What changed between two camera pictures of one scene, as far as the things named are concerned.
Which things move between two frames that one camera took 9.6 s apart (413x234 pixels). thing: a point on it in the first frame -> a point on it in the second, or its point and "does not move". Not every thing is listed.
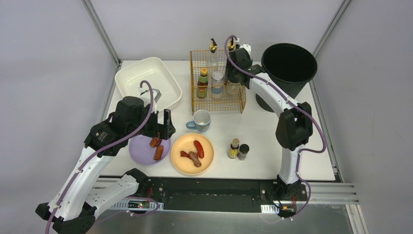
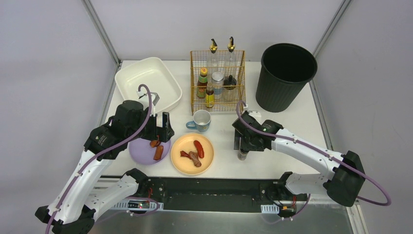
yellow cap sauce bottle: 202,86 does not move
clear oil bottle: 213,63 does not move
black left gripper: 162,129 does not move
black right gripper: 233,74 -> 243,141
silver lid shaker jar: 217,81 does not move
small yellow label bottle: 234,150 -> 210,96
